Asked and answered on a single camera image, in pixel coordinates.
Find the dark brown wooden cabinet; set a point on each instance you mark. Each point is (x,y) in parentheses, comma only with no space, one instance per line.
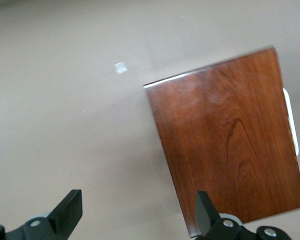
(227,137)

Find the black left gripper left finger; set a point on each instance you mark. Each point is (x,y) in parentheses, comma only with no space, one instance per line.
(65,215)

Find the small grey tape patch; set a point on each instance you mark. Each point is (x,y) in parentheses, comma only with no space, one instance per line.
(121,67)

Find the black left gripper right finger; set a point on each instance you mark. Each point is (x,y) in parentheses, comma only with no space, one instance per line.
(207,220)

